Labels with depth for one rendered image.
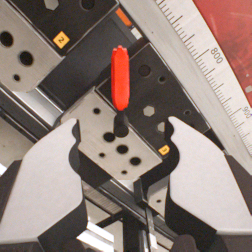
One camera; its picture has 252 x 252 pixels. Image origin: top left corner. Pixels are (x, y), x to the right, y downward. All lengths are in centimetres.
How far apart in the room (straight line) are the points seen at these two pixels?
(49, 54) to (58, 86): 62
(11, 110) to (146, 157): 46
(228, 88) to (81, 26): 20
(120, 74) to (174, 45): 8
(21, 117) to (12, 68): 39
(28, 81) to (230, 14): 25
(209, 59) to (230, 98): 6
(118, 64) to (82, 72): 62
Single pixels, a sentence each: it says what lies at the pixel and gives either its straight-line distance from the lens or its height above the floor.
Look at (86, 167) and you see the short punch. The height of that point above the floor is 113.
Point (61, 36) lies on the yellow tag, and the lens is 23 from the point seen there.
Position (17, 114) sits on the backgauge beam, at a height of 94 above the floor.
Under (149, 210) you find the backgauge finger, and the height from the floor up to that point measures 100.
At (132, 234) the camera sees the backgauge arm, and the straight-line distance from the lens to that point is 102.
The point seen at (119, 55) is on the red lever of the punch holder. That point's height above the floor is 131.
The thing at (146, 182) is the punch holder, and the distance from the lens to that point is 38.
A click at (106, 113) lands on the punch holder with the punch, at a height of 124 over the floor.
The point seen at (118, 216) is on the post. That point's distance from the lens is 176.
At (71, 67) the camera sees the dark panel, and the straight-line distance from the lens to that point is 81.
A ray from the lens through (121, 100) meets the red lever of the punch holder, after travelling 20.
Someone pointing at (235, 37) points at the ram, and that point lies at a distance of 27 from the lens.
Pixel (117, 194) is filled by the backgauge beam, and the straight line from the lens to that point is 78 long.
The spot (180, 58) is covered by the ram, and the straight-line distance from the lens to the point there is 24.
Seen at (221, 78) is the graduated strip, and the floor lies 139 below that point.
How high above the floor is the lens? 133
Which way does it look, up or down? 17 degrees down
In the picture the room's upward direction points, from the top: 53 degrees clockwise
